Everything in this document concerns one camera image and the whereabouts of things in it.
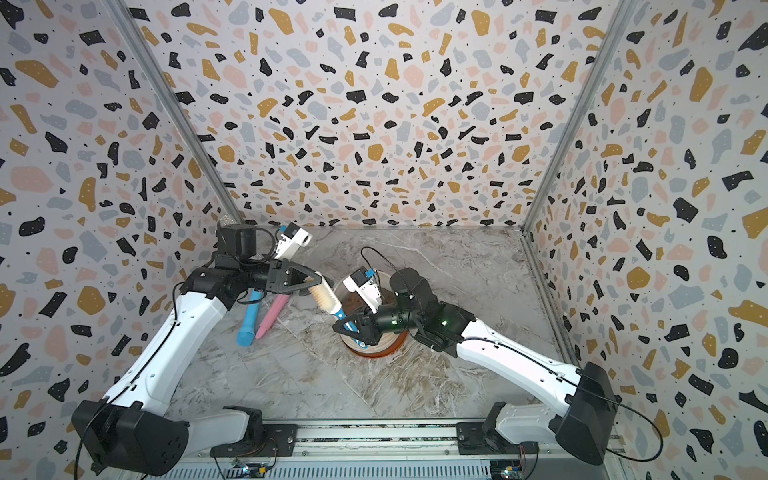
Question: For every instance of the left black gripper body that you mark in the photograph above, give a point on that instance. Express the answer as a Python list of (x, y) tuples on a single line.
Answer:
[(264, 277)]

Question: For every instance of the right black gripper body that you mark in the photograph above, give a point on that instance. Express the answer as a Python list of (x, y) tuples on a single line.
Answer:
[(394, 319)]

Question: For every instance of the cream ceramic pot with mud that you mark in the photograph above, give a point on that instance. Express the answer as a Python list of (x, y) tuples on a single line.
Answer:
[(352, 304)]

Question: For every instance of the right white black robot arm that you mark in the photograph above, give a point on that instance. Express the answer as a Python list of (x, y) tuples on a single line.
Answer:
[(578, 403)]

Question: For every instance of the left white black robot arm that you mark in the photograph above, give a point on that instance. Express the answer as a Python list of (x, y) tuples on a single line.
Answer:
[(128, 428)]

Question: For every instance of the pink silicone tool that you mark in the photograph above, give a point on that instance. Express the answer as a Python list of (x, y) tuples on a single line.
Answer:
[(272, 315)]

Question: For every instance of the terracotta saucer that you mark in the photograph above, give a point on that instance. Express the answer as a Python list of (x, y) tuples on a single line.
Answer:
[(388, 344)]

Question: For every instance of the blue silicone tool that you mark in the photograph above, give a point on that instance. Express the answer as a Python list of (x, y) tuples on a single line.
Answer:
[(246, 334)]

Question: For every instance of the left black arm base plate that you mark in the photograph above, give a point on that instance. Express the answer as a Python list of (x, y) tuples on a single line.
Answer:
[(268, 441)]

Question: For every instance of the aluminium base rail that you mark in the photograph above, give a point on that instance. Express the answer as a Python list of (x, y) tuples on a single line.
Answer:
[(387, 449)]

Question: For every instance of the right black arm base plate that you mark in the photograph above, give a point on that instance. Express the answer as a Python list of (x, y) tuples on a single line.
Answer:
[(475, 438)]

